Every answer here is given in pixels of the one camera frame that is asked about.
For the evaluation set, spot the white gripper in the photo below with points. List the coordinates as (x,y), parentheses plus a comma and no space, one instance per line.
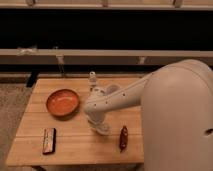
(100,126)

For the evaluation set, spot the grey metal railing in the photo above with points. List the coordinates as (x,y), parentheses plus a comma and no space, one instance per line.
(31,56)

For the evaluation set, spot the orange round bowl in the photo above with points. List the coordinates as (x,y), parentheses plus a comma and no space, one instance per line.
(62,102)

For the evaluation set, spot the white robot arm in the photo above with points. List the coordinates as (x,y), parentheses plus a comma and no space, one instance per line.
(176,104)

